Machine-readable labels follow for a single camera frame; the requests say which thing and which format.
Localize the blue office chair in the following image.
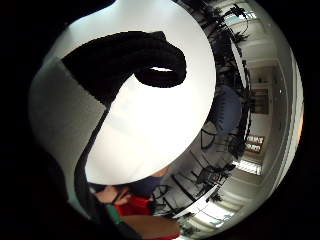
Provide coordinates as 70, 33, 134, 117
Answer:
209, 84, 244, 136

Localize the black tripod stand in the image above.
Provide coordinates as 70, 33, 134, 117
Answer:
219, 3, 256, 43

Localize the the person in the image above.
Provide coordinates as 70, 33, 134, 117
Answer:
89, 166, 183, 240

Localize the black frame chair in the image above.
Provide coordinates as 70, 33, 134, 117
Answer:
191, 163, 236, 194
199, 120, 219, 151

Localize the dark framed wall picture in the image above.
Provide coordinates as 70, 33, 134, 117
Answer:
250, 88, 270, 115

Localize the red framed wall sign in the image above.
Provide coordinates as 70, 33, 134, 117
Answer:
244, 134, 266, 154

